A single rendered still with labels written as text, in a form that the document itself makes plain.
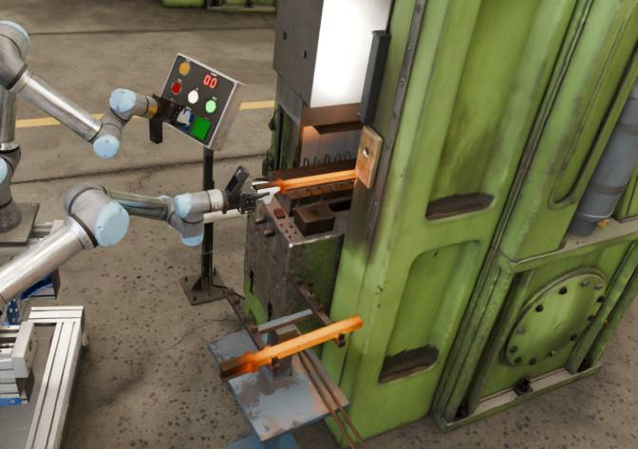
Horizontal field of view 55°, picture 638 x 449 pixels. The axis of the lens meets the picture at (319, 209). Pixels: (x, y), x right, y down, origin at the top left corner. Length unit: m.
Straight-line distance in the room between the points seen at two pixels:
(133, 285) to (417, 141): 1.94
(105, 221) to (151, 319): 1.34
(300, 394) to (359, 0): 1.17
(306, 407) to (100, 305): 1.50
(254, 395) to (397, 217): 0.68
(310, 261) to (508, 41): 0.95
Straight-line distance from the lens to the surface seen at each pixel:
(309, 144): 2.35
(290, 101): 2.00
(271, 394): 1.92
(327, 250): 2.12
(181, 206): 2.02
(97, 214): 1.78
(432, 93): 1.61
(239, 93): 2.42
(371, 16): 1.85
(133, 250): 3.42
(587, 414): 3.15
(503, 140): 1.95
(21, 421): 2.51
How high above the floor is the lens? 2.19
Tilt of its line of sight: 36 degrees down
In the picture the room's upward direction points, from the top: 9 degrees clockwise
